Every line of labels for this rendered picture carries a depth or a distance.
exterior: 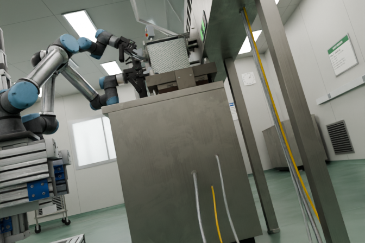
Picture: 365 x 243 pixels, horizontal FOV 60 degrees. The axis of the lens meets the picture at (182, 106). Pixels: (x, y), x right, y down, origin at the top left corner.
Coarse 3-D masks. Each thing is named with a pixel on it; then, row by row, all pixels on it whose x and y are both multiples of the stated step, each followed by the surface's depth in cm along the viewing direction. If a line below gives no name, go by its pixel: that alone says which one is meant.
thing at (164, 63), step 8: (160, 56) 200; (168, 56) 200; (176, 56) 200; (184, 56) 200; (152, 64) 199; (160, 64) 199; (168, 64) 199; (176, 64) 199; (184, 64) 199; (160, 72) 198
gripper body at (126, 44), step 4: (120, 40) 209; (124, 40) 208; (128, 40) 207; (116, 44) 207; (124, 44) 208; (128, 44) 207; (132, 44) 207; (116, 48) 209; (124, 48) 205; (128, 48) 205; (132, 48) 207; (124, 52) 210; (128, 52) 206
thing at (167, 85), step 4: (196, 76) 178; (200, 76) 178; (204, 76) 178; (196, 80) 177; (200, 80) 177; (204, 80) 177; (164, 84) 177; (168, 84) 177; (172, 84) 177; (176, 84) 177; (196, 84) 177; (200, 84) 177; (160, 88) 176; (164, 88) 176; (168, 88) 176; (172, 88) 176; (176, 88) 176; (160, 92) 176; (164, 92) 176
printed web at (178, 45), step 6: (162, 42) 204; (168, 42) 202; (174, 42) 202; (180, 42) 202; (150, 48) 201; (156, 48) 201; (162, 48) 201; (168, 48) 201; (174, 48) 201; (180, 48) 201; (150, 54) 200; (156, 54) 200; (162, 54) 200
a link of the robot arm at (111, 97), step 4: (108, 88) 192; (112, 88) 192; (116, 88) 195; (108, 92) 192; (112, 92) 192; (116, 92) 194; (100, 96) 197; (104, 96) 193; (108, 96) 191; (112, 96) 191; (116, 96) 192; (100, 100) 195; (104, 100) 194; (108, 100) 191; (112, 100) 191; (116, 100) 192; (104, 104) 196; (108, 104) 191; (112, 104) 191
